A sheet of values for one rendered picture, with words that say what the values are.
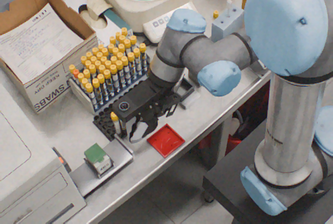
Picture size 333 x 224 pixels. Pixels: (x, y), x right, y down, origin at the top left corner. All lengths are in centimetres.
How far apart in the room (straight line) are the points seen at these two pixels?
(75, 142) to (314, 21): 83
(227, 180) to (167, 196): 101
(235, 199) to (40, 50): 68
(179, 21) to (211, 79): 14
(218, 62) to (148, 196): 125
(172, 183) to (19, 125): 125
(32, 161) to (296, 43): 55
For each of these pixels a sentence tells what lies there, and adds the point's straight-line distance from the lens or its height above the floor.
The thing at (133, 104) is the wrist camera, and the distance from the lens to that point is 102.
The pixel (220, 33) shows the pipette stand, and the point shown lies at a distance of 129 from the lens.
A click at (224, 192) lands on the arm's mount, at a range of 107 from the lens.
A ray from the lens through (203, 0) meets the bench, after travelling 148.
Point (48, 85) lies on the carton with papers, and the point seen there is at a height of 96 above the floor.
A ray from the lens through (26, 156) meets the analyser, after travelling 90.
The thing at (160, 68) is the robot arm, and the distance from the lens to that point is 100.
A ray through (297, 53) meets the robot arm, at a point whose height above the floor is 153.
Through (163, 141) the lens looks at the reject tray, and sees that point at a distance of 120.
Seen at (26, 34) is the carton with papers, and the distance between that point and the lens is 139.
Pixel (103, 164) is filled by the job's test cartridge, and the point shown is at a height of 96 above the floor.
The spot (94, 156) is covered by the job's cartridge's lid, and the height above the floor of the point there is 98.
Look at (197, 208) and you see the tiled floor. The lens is 205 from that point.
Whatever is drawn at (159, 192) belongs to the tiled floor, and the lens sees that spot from 208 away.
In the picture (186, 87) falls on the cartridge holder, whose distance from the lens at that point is 126.
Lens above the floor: 195
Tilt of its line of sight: 58 degrees down
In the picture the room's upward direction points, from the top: 4 degrees counter-clockwise
